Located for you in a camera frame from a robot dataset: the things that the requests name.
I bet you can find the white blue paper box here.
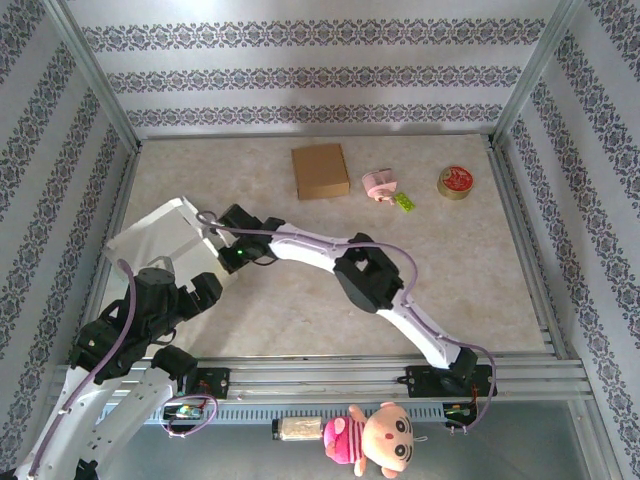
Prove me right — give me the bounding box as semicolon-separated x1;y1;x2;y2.
105;196;241;306

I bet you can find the brown cardboard box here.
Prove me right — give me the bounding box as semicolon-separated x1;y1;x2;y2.
291;143;351;201

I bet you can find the pink toy figure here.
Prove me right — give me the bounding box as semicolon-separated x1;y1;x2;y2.
362;168;399;202

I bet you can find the grey metal tray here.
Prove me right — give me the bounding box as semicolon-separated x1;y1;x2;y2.
29;399;616;480

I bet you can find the beige black small device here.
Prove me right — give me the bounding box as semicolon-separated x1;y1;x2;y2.
271;417;327;443

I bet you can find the pink plush doll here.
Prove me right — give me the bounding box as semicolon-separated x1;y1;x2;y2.
323;402;429;479

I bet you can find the red gold round tin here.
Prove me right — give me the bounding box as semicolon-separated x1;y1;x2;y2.
436;165;475;201

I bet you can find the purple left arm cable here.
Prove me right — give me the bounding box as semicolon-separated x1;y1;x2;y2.
27;258;219;476

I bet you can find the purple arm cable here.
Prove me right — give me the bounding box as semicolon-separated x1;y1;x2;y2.
195;210;497;435
27;258;219;476

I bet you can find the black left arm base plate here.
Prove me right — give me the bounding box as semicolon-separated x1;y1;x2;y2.
174;367;232;401

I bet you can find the aluminium table side rail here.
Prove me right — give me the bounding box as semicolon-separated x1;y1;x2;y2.
68;143;142;364
487;139;570;359

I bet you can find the aluminium mounting rail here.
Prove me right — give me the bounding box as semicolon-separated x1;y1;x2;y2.
48;355;594;401

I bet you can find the grey slotted cable duct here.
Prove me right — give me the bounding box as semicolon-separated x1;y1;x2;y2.
94;402;481;426

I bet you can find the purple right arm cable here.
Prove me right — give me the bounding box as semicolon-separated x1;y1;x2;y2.
195;210;497;435

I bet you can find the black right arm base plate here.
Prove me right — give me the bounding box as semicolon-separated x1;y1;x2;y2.
394;364;499;400

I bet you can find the aluminium frame post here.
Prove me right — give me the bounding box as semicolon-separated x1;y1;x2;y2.
489;0;586;149
42;0;144;151

